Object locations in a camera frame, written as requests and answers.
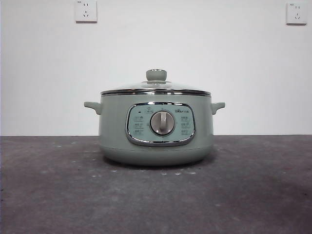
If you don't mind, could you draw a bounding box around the glass lid with green knob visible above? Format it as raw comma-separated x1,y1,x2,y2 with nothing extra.
100,69,211,96

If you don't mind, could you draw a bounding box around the pale green electric pot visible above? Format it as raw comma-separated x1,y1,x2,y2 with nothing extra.
83,94,226,167

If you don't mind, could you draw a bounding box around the white wall socket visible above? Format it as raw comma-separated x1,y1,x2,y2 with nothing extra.
286,2,308,25
74,0,98,24

